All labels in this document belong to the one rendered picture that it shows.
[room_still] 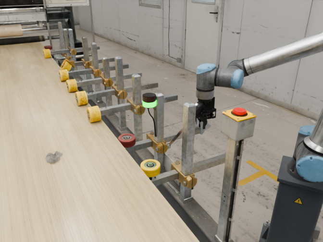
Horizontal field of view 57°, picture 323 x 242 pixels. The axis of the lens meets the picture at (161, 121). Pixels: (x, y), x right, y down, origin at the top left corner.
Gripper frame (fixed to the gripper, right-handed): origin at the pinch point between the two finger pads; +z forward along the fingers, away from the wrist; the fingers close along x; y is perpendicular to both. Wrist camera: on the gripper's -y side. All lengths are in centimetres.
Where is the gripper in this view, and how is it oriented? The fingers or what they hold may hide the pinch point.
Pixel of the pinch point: (200, 132)
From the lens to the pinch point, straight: 160.0
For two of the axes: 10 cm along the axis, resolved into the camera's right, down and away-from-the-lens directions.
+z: 0.3, 8.9, 4.5
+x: -4.7, -3.9, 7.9
